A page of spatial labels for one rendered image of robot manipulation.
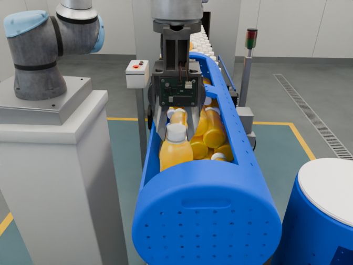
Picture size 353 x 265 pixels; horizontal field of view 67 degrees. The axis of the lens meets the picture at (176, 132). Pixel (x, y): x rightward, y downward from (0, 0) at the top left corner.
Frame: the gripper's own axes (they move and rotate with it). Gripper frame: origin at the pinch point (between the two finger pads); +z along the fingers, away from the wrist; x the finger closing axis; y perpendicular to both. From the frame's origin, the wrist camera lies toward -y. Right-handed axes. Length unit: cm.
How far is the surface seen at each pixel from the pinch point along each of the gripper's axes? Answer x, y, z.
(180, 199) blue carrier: 0.9, 10.6, 6.8
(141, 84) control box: -21, -92, 24
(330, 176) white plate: 43, -15, 23
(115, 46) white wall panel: -132, -501, 94
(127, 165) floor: -48, -153, 126
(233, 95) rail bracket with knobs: 28, -83, 26
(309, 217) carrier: 34.5, -5.1, 27.8
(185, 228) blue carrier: 1.9, 10.5, 14.1
